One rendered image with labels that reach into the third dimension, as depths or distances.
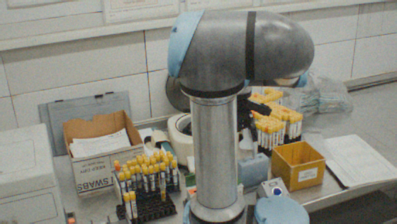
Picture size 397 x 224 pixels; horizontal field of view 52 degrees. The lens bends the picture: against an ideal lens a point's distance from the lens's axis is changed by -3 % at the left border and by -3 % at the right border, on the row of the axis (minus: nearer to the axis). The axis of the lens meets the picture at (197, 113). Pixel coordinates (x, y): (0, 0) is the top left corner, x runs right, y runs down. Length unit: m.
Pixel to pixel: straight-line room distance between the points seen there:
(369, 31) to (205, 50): 1.61
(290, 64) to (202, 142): 0.22
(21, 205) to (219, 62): 0.63
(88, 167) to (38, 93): 0.39
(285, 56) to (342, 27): 1.42
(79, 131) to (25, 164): 0.58
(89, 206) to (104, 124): 0.38
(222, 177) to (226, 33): 0.29
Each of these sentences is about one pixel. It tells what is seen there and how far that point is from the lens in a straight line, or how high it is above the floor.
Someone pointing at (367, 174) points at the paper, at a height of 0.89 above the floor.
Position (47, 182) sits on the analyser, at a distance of 1.06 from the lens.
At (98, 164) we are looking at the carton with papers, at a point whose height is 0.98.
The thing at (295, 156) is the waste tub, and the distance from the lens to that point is 1.52.
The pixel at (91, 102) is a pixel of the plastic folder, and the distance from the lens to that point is 1.65.
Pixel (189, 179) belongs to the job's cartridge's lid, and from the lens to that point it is 1.29.
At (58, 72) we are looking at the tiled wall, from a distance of 1.62.
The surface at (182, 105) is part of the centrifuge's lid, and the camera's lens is 1.70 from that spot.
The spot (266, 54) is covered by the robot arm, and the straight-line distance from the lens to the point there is 0.67.
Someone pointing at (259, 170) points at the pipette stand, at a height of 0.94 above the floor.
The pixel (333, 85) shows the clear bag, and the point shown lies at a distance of 1.96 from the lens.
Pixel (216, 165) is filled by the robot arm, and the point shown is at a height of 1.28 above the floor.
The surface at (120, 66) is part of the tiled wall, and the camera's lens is 1.65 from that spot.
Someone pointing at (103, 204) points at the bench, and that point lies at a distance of 1.40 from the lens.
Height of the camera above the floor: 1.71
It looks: 26 degrees down
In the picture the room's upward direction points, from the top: 2 degrees counter-clockwise
